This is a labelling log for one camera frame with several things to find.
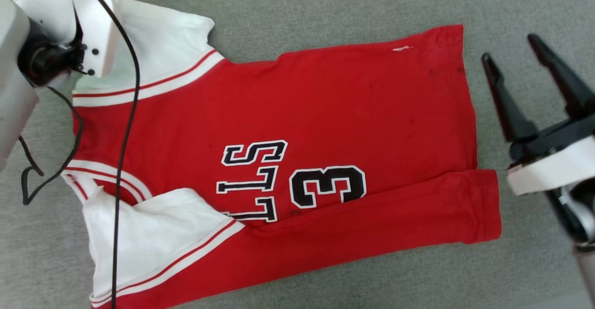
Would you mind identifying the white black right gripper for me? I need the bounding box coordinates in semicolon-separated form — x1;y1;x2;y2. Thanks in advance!
481;33;595;196

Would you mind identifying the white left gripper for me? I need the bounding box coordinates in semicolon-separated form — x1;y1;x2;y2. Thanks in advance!
14;0;121;78

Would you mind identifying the red white basketball jersey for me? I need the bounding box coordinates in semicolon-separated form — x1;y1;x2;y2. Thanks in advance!
63;0;502;309

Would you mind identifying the thin black cable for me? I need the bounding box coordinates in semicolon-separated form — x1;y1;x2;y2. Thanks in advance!
18;85;85;206

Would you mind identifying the thick black cable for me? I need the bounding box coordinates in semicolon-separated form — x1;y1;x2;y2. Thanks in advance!
77;0;141;309

